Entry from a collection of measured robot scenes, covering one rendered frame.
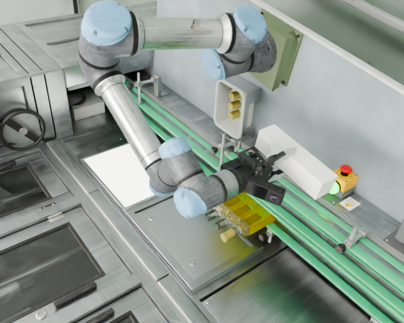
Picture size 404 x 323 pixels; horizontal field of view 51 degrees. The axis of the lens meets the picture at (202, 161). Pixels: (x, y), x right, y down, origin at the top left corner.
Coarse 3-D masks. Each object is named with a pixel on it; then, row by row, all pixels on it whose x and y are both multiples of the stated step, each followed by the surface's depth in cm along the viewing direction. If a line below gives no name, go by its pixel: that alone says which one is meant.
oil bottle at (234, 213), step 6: (240, 204) 155; (246, 204) 155; (252, 204) 155; (258, 204) 156; (228, 210) 152; (234, 210) 152; (240, 210) 153; (246, 210) 153; (252, 210) 154; (228, 216) 151; (234, 216) 150; (240, 216) 151; (234, 222) 151
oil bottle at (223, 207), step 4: (244, 192) 161; (236, 196) 159; (240, 196) 159; (244, 196) 159; (248, 196) 159; (228, 200) 157; (232, 200) 157; (236, 200) 157; (240, 200) 157; (244, 200) 158; (220, 204) 155; (224, 204) 155; (228, 204) 155; (232, 204) 155; (236, 204) 156; (220, 208) 154; (224, 208) 154; (228, 208) 154; (220, 212) 154; (224, 212) 154; (220, 216) 156; (224, 216) 155
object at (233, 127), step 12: (216, 84) 172; (228, 84) 166; (216, 96) 175; (228, 96) 178; (216, 108) 178; (228, 108) 182; (240, 108) 176; (216, 120) 182; (228, 120) 183; (240, 120) 167; (228, 132) 177; (240, 132) 170
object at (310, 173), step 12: (264, 132) 118; (276, 132) 119; (264, 144) 119; (288, 144) 115; (300, 156) 112; (312, 156) 113; (288, 168) 114; (300, 168) 110; (312, 168) 110; (324, 168) 110; (300, 180) 112; (312, 180) 108; (324, 180) 107; (312, 192) 110; (324, 192) 111
